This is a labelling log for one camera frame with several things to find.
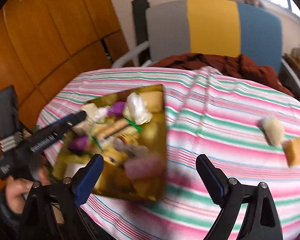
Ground gold tin box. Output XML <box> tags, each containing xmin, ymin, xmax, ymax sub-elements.
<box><xmin>52</xmin><ymin>85</ymin><xmax>167</xmax><ymax>202</ymax></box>

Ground wooden wardrobe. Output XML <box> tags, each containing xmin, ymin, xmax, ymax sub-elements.
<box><xmin>0</xmin><ymin>0</ymin><xmax>131</xmax><ymax>201</ymax></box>

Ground purple snack packet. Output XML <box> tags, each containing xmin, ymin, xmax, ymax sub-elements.
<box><xmin>68</xmin><ymin>135</ymin><xmax>90</xmax><ymax>151</ymax></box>
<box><xmin>107</xmin><ymin>101</ymin><xmax>126</xmax><ymax>116</ymax></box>

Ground long cracker packet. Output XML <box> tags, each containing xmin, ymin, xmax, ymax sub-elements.
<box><xmin>94</xmin><ymin>118</ymin><xmax>141</xmax><ymax>144</ymax></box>

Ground striped pink green tablecloth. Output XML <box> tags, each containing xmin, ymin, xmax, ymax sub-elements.
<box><xmin>36</xmin><ymin>65</ymin><xmax>300</xmax><ymax>240</ymax></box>

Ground white plastic ball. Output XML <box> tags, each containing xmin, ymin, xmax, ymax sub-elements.
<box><xmin>94</xmin><ymin>106</ymin><xmax>110</xmax><ymax>124</ymax></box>
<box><xmin>122</xmin><ymin>92</ymin><xmax>153</xmax><ymax>126</ymax></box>

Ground pink hair roller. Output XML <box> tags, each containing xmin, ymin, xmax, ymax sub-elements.
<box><xmin>123</xmin><ymin>154</ymin><xmax>165</xmax><ymax>180</ymax></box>

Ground cream loofah sponge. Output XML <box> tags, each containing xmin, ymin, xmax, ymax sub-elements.
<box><xmin>261</xmin><ymin>116</ymin><xmax>285</xmax><ymax>146</ymax></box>

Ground person's dark sleeve forearm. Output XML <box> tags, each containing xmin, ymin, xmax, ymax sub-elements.
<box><xmin>0</xmin><ymin>187</ymin><xmax>21</xmax><ymax>240</ymax></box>

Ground dark red jacket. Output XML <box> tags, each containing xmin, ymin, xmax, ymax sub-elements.
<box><xmin>152</xmin><ymin>53</ymin><xmax>294</xmax><ymax>96</ymax></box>

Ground cream cardboard box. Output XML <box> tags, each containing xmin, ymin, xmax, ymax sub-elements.
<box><xmin>72</xmin><ymin>103</ymin><xmax>100</xmax><ymax>136</ymax></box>

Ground orange sponge block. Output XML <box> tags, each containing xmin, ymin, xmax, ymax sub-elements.
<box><xmin>283</xmin><ymin>138</ymin><xmax>300</xmax><ymax>167</ymax></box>
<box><xmin>140</xmin><ymin>91</ymin><xmax>164</xmax><ymax>113</ymax></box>

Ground person's left hand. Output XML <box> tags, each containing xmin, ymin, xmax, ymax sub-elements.
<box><xmin>5</xmin><ymin>166</ymin><xmax>51</xmax><ymax>215</ymax></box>

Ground grey yellow blue chair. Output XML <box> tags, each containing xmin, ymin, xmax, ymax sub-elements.
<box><xmin>112</xmin><ymin>0</ymin><xmax>300</xmax><ymax>94</ymax></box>

